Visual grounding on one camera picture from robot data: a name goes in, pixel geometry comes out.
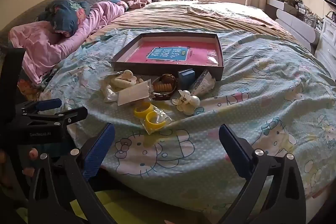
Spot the yellow ring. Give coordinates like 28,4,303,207
134,103,154,117
145,111,167,128

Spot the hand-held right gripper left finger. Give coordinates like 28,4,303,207
26,123,124,224

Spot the beige bead bracelet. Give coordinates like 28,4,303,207
152,82,172,92

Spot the bagged white card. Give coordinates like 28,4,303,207
117,79,154,106

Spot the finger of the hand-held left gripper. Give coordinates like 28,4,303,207
22,106,88,132
14,98,63,116

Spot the person's yellow-green clothing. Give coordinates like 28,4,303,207
16,189,226,224

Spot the blue floral pillow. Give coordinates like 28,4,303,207
39,0,91,37

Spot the clear ring bag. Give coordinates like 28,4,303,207
134,102,172,135

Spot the cream hair claw clip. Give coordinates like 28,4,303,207
106,70,137,89

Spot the person's left hand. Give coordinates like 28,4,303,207
0,148,40,188

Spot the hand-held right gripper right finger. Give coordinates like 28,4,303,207
218,124,307,224

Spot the pearl flower hair clip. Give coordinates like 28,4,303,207
172,89,201,112

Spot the clear plastic bag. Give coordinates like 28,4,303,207
189,69,216,96

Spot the dark brown cardboard box tray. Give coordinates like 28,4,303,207
110,32,224,81

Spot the cartoon cat printed blanket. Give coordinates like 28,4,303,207
39,28,336,203

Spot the pink book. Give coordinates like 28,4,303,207
123,39,219,65

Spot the white crumpled cloth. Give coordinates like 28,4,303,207
187,6,223,15

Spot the tan bed sheet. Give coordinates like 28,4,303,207
87,0,300,43

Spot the orange cartoon print cloth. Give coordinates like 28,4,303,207
17,77,45,101

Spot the brown leather bracelet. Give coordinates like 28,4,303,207
150,73,178,101

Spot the pink quilt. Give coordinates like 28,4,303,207
9,1,129,84

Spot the small blue box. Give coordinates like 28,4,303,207
178,70,195,86

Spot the white dresser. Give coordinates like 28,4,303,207
314,17,336,75

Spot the cluttered dressing table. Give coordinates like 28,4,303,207
266,0,323,28

